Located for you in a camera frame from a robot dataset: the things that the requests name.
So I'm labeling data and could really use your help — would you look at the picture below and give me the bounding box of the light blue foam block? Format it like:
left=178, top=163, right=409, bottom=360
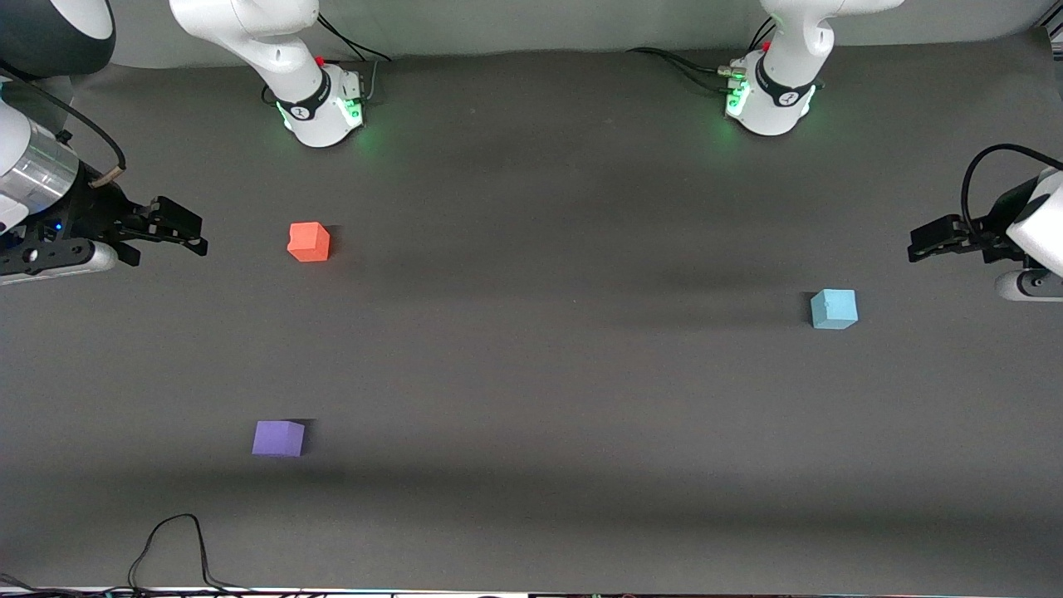
left=810, top=288, right=859, bottom=331

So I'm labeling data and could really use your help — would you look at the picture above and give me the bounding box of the orange foam block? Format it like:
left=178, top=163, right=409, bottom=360
left=287, top=222, right=331, bottom=263

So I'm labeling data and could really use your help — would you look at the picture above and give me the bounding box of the purple foam block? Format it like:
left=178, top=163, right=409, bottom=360
left=252, top=420, right=306, bottom=458

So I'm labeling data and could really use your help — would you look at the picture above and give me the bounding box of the dark grey table mat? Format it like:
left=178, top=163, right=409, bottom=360
left=0, top=27, right=1063, bottom=594

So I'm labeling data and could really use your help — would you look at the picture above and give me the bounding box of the black right arm base cable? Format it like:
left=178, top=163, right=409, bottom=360
left=316, top=12, right=393, bottom=105

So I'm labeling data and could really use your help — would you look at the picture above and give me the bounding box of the black arm base cable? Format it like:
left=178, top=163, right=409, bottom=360
left=316, top=12, right=393, bottom=105
left=626, top=17, right=777, bottom=94

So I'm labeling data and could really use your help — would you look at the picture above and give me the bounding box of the black left arm base cable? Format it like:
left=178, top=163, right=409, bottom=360
left=626, top=17, right=777, bottom=94

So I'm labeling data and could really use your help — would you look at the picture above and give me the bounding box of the thin black looped cable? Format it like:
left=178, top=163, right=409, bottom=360
left=0, top=513, right=258, bottom=596

